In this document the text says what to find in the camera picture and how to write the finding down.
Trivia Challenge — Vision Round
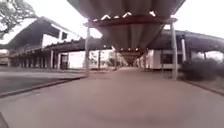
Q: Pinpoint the concrete kerb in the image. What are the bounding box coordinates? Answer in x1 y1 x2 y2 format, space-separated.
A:
0 76 86 99

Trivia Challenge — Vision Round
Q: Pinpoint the white building with dark roof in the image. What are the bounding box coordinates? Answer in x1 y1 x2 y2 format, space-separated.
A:
0 15 116 71

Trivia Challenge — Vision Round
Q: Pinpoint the covered walkway canopy with posts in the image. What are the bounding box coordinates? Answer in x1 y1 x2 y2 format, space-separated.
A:
67 0 187 81

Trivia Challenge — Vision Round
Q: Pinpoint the grey asphalt road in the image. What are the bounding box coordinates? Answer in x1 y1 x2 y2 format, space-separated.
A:
0 68 86 95

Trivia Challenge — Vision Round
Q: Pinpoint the reddish concrete path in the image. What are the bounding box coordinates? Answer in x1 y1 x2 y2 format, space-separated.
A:
0 66 224 128

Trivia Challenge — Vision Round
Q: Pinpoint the dark bush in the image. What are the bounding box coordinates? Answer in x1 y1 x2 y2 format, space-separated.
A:
181 58 224 82

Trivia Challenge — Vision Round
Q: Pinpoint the white building with covered roof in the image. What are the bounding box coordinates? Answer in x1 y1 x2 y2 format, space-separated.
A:
136 29 224 71

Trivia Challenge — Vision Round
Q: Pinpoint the tree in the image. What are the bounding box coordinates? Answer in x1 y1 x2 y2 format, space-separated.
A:
0 0 38 38

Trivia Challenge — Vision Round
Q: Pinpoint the grey ground strip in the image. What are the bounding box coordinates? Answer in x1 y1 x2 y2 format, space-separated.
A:
184 75 224 97

